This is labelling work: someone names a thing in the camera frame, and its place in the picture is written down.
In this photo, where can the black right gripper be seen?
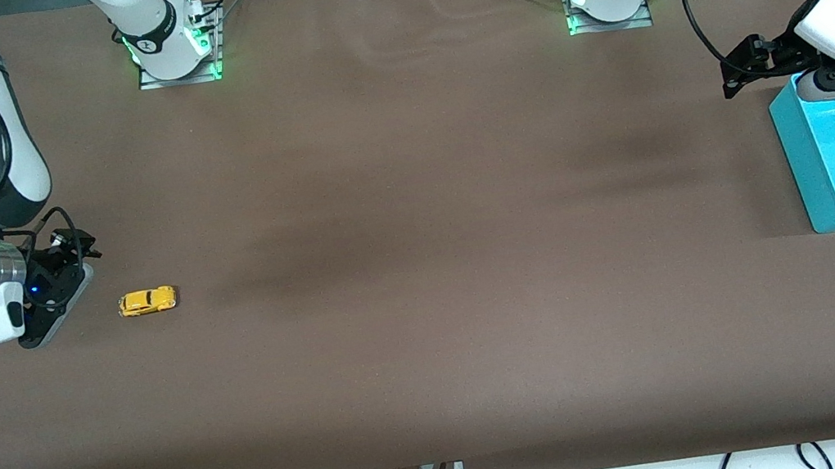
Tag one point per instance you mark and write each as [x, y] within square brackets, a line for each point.
[54, 261]

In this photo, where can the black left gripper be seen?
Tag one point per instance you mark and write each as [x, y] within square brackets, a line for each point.
[781, 52]

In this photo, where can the yellow beetle toy car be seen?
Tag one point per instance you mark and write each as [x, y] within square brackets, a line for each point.
[146, 301]

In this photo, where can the metal base plate left arm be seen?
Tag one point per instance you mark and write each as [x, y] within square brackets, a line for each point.
[642, 19]

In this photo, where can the metal base plate right arm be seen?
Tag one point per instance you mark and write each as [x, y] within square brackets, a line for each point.
[150, 81]

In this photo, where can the brown table cover sheet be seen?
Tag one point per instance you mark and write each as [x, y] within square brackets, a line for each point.
[428, 307]

